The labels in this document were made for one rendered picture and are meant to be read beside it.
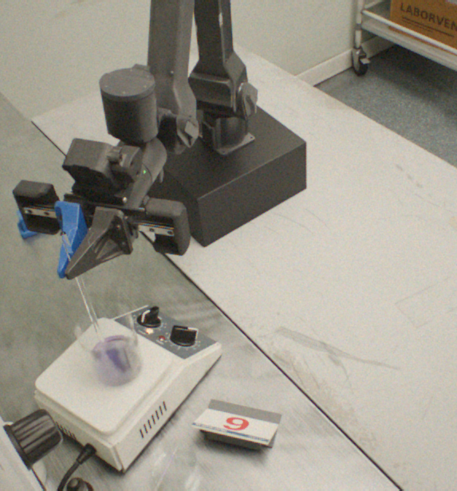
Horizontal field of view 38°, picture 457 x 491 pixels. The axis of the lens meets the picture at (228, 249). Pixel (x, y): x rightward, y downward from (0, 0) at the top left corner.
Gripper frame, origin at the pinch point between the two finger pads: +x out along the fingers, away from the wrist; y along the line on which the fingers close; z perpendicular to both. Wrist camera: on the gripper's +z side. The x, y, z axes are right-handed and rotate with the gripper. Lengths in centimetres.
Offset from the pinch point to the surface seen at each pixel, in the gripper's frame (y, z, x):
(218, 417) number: 12.3, -24.4, 1.0
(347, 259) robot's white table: 22.5, -26.0, -29.5
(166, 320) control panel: 1.9, -22.4, -9.9
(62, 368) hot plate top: -5.3, -17.4, 3.2
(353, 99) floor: -2, -115, -213
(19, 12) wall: -93, -40, -125
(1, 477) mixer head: 23, 30, 33
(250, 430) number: 16.8, -23.4, 2.2
